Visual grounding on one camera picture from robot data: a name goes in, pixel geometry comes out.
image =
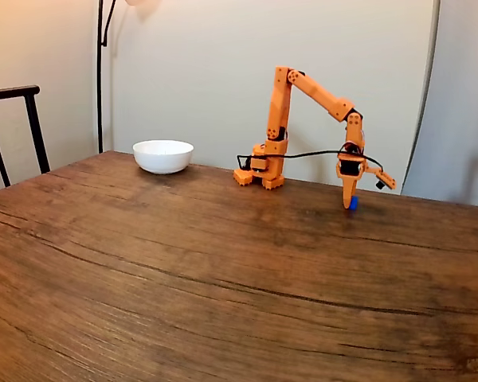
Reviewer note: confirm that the black wooden chair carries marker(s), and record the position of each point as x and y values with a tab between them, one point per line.
12	92

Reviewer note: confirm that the orange gripper camera mount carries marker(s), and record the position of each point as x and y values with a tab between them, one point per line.
384	180

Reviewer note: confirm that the white bowl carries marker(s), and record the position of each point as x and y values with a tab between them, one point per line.
163	157

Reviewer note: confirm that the black floor lamp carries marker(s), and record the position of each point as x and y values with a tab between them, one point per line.
99	79

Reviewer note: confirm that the small blue cube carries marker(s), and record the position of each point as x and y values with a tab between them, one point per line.
354	203

